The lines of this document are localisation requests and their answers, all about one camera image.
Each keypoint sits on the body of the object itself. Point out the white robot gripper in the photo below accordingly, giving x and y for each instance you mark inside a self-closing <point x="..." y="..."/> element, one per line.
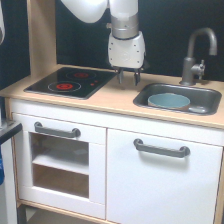
<point x="127" y="54"/>

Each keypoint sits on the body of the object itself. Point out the blue pot with wooden rim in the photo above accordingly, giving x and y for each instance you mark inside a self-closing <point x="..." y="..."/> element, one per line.
<point x="169" y="101"/>

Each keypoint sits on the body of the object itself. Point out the grey metal sink basin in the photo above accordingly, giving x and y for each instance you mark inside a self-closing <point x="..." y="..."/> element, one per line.
<point x="202" y="101"/>

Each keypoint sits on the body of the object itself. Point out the black toy induction hob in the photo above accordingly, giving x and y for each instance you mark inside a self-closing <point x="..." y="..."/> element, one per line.
<point x="72" y="83"/>

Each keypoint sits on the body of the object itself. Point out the grey toy faucet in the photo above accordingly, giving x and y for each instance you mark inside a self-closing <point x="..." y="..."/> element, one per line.
<point x="190" y="67"/>

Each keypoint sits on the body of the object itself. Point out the white wooden toy kitchen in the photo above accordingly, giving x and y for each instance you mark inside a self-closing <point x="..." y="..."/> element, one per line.
<point x="112" y="108"/>

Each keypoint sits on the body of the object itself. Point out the white cabinet door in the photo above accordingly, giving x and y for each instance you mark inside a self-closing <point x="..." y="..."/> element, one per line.
<point x="145" y="188"/>

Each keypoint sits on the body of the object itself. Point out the white oven door with window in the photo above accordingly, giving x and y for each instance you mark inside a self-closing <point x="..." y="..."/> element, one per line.
<point x="63" y="173"/>

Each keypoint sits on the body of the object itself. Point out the grey object at left edge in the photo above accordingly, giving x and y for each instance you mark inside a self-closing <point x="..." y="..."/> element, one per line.
<point x="8" y="209"/>

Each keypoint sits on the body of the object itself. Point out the grey oven door handle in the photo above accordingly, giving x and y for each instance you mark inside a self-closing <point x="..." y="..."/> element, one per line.
<point x="74" y="133"/>

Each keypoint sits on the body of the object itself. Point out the wooden upright side post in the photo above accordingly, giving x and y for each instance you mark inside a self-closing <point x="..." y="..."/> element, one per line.
<point x="42" y="36"/>

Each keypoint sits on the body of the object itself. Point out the grey cabinet door handle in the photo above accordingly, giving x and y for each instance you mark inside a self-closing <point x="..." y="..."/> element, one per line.
<point x="181" y="153"/>

